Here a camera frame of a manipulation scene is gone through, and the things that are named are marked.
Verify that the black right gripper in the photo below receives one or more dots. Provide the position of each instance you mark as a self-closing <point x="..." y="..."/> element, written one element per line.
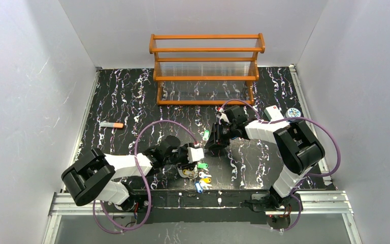
<point x="218" y="139"/>

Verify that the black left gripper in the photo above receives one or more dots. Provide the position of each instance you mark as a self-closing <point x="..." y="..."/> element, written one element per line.
<point x="184" y="163"/>

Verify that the green key tag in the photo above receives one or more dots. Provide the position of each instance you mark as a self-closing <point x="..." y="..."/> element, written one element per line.
<point x="206" y="135"/>
<point x="202" y="165"/>

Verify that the cluster of tagged keys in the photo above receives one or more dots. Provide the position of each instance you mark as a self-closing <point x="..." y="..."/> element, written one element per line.
<point x="201" y="174"/>

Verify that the yellow key tag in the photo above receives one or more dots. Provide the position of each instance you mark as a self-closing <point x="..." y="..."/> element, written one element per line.
<point x="205" y="180"/>

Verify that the blue key tag front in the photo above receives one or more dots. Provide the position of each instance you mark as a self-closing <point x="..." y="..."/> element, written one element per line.
<point x="198" y="186"/>

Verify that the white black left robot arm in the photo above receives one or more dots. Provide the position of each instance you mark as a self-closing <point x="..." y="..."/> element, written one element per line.
<point x="94" y="177"/>

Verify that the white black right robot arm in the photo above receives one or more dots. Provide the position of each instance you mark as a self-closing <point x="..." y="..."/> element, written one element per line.
<point x="299" y="149"/>

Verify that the white rectangular box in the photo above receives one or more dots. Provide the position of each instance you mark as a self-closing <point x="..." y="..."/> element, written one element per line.
<point x="273" y="113"/>

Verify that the orange wooden shelf rack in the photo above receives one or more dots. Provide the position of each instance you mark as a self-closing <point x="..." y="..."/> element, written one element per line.
<point x="206" y="69"/>

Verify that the orange grey marker pen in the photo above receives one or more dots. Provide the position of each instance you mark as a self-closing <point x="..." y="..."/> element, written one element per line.
<point x="111" y="125"/>

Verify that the blue white round tin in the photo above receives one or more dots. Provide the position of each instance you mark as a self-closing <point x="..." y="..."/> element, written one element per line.
<point x="292" y="113"/>

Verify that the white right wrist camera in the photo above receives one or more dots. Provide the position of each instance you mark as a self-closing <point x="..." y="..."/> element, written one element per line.
<point x="222" y="117"/>

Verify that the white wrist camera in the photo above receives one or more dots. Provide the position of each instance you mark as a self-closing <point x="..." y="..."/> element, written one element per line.
<point x="222" y="117"/>
<point x="195" y="154"/>

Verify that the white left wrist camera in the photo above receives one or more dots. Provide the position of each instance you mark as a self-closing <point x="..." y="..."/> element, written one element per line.
<point x="195" y="154"/>

